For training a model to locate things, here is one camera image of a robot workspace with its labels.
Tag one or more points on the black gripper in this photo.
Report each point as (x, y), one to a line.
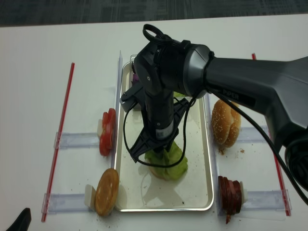
(161, 115)

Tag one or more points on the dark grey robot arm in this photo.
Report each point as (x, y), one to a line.
(278, 90)

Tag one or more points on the black left arm gripper tip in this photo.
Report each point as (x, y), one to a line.
(22, 222)

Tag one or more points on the red tomato slices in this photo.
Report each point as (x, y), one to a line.
(106, 139)

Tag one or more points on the white holder behind tomato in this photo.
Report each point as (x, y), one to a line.
(100, 128)

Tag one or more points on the sliced meat patties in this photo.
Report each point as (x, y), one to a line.
(230, 195)

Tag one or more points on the white holder behind meat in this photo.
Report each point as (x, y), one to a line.
(244, 193)

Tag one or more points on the clear divider left of tray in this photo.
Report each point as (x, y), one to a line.
(117, 108)

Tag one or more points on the clear divider of tray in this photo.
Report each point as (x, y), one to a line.
(117, 108)
(212, 152)

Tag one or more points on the purple cabbage leaves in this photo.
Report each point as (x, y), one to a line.
(135, 77)

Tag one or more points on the clear divider right of tray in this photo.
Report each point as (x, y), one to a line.
(212, 152)

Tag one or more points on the sesame bun front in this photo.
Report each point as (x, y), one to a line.
(218, 122)

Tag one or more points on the sesame bun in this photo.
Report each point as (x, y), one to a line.
(218, 122)
(233, 120)

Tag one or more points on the sesame bun rear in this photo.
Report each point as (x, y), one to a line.
(233, 120)

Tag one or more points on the metal serving tray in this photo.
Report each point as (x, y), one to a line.
(140, 190)

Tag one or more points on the toasted bun slice left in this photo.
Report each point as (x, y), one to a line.
(106, 193)

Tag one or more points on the left red strip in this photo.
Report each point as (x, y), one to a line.
(55, 154)

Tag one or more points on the red strip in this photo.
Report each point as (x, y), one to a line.
(55, 154)
(285, 195)

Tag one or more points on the white holder behind bun slice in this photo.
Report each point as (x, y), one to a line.
(89, 198)

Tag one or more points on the right red strip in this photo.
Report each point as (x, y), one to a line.
(285, 195)

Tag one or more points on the clear cross rail upper right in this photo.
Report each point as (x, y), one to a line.
(250, 134)

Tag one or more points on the clear cross rail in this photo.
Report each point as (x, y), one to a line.
(250, 134)
(75, 140)
(263, 200)
(63, 203)

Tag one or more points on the clear cross rail upper left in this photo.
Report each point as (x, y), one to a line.
(75, 140)

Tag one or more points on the clear cross rail lower right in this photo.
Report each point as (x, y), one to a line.
(263, 200)

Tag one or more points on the clear cross rail lower left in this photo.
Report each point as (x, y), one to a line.
(63, 203)

